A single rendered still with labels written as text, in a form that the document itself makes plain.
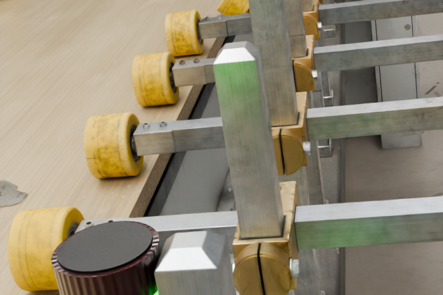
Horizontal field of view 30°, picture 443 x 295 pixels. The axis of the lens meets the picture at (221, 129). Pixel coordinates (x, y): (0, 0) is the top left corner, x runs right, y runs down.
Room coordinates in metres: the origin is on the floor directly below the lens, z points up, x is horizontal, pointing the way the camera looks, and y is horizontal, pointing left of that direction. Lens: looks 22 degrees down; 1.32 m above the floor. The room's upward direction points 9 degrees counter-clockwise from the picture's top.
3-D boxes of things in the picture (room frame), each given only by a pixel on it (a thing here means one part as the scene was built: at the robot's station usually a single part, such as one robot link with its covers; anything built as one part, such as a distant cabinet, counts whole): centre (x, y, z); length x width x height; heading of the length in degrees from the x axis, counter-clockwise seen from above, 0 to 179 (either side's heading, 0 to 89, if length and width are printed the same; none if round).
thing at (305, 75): (1.15, -0.12, 0.95); 0.13 x 0.06 x 0.05; 169
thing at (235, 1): (1.69, -0.08, 0.93); 0.09 x 0.08 x 0.09; 79
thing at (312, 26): (1.40, -0.17, 0.95); 0.13 x 0.06 x 0.05; 169
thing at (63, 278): (0.40, 0.07, 1.09); 0.06 x 0.06 x 0.02
